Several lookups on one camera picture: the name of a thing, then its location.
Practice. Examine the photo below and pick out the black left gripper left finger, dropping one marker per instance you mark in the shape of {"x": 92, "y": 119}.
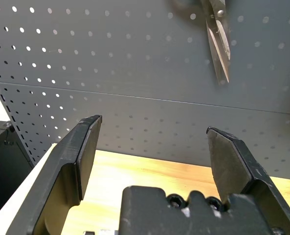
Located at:
{"x": 61, "y": 166}

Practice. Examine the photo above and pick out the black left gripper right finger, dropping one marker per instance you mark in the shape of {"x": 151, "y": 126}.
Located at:
{"x": 232, "y": 166}

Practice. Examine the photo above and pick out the grey metal pegboard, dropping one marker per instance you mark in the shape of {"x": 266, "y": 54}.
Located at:
{"x": 135, "y": 61}

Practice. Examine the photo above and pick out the black side cabinet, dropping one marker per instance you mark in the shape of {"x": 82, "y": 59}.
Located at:
{"x": 3, "y": 166}

